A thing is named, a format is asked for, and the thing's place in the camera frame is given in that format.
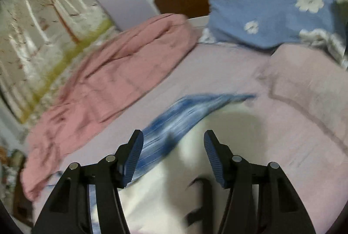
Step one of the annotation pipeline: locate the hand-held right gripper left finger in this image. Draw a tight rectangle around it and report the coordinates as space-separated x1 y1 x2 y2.
31 129 144 234

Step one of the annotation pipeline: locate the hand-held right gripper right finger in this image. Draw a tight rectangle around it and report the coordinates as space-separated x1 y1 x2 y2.
204 129 317 234

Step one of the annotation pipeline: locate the white garment with black print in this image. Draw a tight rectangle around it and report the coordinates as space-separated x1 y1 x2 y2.
120 112 261 234

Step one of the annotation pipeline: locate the blue plaid shirt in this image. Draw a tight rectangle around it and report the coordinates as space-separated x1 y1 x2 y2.
88 94 256 234

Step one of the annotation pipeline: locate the pink checked quilt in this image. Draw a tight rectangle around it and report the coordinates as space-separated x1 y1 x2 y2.
20 13 200 200

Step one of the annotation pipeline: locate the wooden desk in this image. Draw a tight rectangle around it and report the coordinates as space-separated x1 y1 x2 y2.
12 150 34 226

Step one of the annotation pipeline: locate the pink pillow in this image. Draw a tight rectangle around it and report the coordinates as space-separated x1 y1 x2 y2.
258 44 348 147

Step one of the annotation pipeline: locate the tree print curtain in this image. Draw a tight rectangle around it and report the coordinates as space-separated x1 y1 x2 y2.
0 0 119 124

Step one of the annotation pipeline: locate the grey white patterned cloth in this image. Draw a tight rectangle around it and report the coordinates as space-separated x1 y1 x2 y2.
299 29 348 69

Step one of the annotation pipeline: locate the blue floral pillow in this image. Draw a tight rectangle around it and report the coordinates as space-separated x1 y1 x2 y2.
200 0 343 50

